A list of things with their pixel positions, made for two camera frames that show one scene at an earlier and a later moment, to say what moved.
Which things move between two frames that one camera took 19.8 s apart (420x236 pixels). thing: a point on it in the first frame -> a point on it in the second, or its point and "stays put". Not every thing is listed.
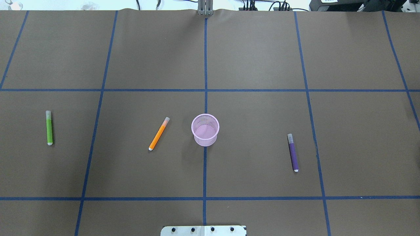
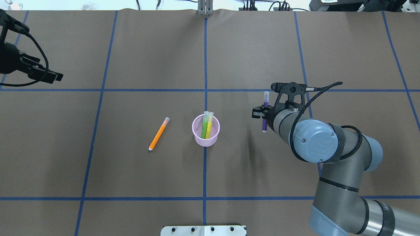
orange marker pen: [159, 133] stays put
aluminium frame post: [205, 7] stays put
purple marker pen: [292, 152] -> [266, 96]
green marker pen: [49, 126] -> [205, 121]
